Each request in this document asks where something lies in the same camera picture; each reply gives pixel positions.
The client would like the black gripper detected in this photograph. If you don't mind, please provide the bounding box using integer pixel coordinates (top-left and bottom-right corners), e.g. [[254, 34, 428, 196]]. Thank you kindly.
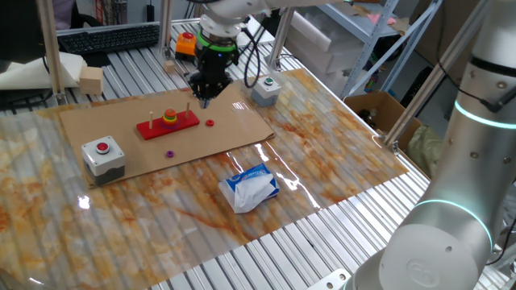
[[187, 46, 240, 110]]

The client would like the red Hanoi base with pegs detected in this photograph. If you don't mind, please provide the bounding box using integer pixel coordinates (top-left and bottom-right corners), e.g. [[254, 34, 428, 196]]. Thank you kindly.
[[135, 101, 201, 141]]

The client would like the large wooden block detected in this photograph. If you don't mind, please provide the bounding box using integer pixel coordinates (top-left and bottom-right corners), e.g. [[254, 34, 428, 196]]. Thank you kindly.
[[79, 66, 105, 96]]

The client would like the brown cardboard sheet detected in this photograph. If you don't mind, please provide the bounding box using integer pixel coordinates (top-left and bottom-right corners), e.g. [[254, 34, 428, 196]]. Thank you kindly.
[[59, 82, 276, 189]]

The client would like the orange emergency stop box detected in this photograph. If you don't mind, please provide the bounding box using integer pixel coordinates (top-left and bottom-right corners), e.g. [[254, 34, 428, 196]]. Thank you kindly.
[[175, 31, 198, 62]]

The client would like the grey box with green button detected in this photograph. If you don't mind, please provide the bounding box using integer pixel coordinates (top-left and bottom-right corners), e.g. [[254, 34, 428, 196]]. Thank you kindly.
[[251, 75, 282, 108]]

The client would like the white flat board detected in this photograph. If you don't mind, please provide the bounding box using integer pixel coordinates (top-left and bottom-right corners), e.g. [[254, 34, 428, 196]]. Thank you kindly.
[[237, 15, 276, 48]]

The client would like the blue white tissue pack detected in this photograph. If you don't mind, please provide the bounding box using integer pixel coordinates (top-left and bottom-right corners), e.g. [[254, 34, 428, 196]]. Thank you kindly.
[[218, 163, 281, 214]]

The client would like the black keyboard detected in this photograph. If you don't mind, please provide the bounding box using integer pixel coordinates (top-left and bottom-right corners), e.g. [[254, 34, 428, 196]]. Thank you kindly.
[[57, 23, 161, 56]]

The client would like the white storage box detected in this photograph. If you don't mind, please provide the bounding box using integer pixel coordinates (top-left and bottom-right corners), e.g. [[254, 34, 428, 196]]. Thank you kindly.
[[284, 10, 372, 93]]

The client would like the grey box with red button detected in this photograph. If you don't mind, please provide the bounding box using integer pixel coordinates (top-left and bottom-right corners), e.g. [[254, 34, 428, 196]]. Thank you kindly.
[[81, 135, 127, 187]]

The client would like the marble pattern plastic mat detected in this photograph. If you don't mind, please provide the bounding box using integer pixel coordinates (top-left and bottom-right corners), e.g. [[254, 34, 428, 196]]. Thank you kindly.
[[0, 68, 410, 290]]

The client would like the grey metal shelf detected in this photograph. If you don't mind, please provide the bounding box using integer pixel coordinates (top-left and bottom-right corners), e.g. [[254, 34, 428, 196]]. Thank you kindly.
[[314, 0, 443, 100]]

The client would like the open cardboard box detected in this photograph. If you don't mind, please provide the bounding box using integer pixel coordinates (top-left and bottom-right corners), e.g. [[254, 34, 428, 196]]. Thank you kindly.
[[343, 90, 422, 140]]

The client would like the white folded cloth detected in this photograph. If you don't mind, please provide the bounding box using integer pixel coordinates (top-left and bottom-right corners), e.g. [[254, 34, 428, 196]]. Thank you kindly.
[[0, 51, 88, 90]]

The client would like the black monitor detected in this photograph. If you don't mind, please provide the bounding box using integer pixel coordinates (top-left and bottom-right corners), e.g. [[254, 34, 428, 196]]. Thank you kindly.
[[0, 0, 46, 73]]

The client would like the olive green bag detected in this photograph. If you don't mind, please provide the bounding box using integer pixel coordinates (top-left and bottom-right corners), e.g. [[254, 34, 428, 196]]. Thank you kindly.
[[406, 123, 444, 178]]

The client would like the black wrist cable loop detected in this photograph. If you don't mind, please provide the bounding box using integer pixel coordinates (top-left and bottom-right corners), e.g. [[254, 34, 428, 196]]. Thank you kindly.
[[239, 26, 263, 89]]

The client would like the aluminium frame post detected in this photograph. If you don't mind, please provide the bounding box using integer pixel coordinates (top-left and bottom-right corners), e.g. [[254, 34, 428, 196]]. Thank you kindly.
[[158, 0, 174, 57], [265, 6, 295, 72], [382, 0, 491, 156], [35, 0, 68, 106]]

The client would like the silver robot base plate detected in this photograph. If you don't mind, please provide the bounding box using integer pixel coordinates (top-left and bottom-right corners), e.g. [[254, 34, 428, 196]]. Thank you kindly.
[[306, 268, 352, 290]]

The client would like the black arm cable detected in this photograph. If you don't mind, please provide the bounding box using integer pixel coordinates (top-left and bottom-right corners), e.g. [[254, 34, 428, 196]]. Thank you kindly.
[[437, 52, 516, 114]]

